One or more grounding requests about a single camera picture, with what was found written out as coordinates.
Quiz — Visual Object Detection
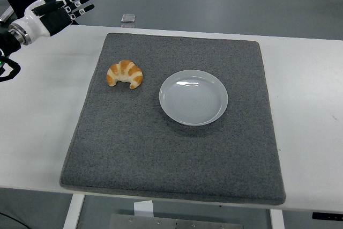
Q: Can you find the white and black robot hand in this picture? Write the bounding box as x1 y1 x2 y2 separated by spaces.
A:
16 0 96 43

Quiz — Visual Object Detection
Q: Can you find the golden croissant bread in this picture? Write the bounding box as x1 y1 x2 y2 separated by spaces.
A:
106 60 144 90

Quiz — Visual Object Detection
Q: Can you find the pale grey round plate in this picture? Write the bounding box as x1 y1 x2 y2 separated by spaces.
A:
159 69 229 127

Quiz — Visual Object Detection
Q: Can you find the grey metal plate with screws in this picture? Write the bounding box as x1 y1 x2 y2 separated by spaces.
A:
108 213 244 229

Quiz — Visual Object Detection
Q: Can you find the silver floor socket box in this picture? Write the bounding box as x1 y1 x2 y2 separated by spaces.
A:
120 13 137 24

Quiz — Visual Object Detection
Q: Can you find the grey felt mat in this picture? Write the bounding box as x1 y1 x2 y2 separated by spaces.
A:
58 32 287 206

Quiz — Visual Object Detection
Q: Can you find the white table leg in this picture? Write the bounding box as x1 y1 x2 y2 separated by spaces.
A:
63 193 86 229
269 209 285 229

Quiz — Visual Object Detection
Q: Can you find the black table control panel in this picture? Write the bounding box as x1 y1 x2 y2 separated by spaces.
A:
312 212 343 220

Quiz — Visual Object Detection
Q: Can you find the silver aluminium rail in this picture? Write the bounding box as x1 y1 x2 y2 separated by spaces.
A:
0 6 14 24

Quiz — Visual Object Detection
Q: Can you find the black floor cable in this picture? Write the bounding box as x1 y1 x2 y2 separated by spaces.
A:
0 211 25 226

